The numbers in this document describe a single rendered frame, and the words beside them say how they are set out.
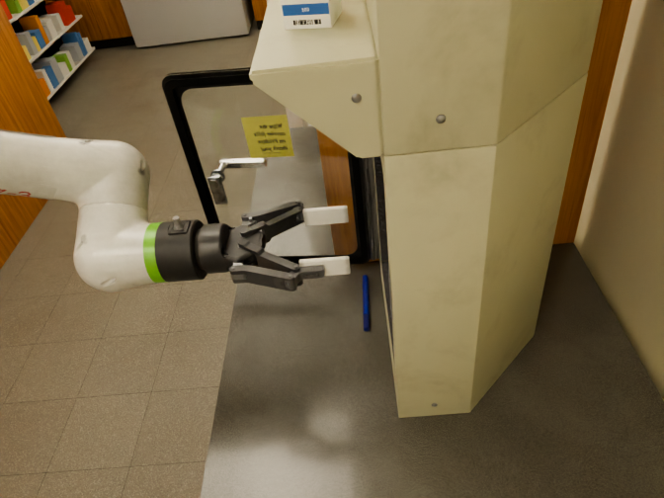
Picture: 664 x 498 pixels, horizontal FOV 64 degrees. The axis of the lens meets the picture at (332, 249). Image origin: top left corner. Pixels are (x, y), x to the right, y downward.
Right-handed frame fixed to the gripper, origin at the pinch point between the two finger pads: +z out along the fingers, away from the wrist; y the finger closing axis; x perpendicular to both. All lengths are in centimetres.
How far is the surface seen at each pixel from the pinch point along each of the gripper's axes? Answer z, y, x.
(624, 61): 49, 26, -12
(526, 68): 20.5, -12.2, -28.9
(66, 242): -160, 162, 120
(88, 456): -101, 34, 120
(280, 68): -2.0, -15.2, -32.3
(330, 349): -3.5, -0.9, 24.6
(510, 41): 18.0, -14.8, -32.6
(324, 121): 1.3, -15.5, -27.1
